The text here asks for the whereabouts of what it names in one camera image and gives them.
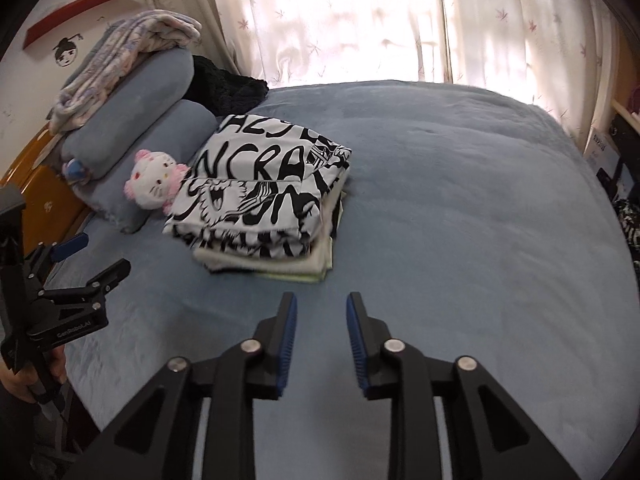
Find folded cream fleece garment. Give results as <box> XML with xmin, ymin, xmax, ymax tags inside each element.
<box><xmin>193</xmin><ymin>179</ymin><xmax>346</xmax><ymax>283</ymax></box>

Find floral white curtain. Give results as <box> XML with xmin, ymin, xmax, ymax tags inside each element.
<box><xmin>145</xmin><ymin>0</ymin><xmax>618</xmax><ymax>148</ymax></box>

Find black fuzzy garment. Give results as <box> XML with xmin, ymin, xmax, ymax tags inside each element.
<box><xmin>183</xmin><ymin>55</ymin><xmax>269</xmax><ymax>117</ymax></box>

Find folded floral blanket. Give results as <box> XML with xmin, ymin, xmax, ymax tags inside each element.
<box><xmin>48</xmin><ymin>10</ymin><xmax>202</xmax><ymax>136</ymax></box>

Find black white patterned cloth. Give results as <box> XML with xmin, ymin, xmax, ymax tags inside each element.
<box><xmin>613</xmin><ymin>198</ymin><xmax>640</xmax><ymax>262</ymax></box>

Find black white graffiti print garment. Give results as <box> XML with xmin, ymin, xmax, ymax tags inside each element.
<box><xmin>164</xmin><ymin>115</ymin><xmax>352</xmax><ymax>259</ymax></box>

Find pink white plush cat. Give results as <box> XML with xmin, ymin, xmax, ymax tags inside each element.
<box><xmin>124</xmin><ymin>150</ymin><xmax>189</xmax><ymax>214</ymax></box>

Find blue bed sheet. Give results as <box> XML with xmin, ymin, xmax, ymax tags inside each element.
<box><xmin>49</xmin><ymin>81</ymin><xmax>639</xmax><ymax>479</ymax></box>

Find wooden shelf unit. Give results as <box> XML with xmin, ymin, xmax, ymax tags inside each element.
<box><xmin>584</xmin><ymin>32</ymin><xmax>639</xmax><ymax>206</ymax></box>

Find wooden headboard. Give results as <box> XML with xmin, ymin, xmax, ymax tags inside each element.
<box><xmin>1</xmin><ymin>126</ymin><xmax>91</xmax><ymax>254</ymax></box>

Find cartoon face wall sticker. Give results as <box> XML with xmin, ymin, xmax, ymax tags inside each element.
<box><xmin>53</xmin><ymin>34</ymin><xmax>84</xmax><ymax>67</ymax></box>

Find person left hand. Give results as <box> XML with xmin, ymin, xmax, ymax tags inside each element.
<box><xmin>0</xmin><ymin>346</ymin><xmax>67</xmax><ymax>403</ymax></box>

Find red wall shelf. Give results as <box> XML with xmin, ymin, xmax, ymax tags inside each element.
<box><xmin>23</xmin><ymin>0</ymin><xmax>112</xmax><ymax>49</ymax></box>

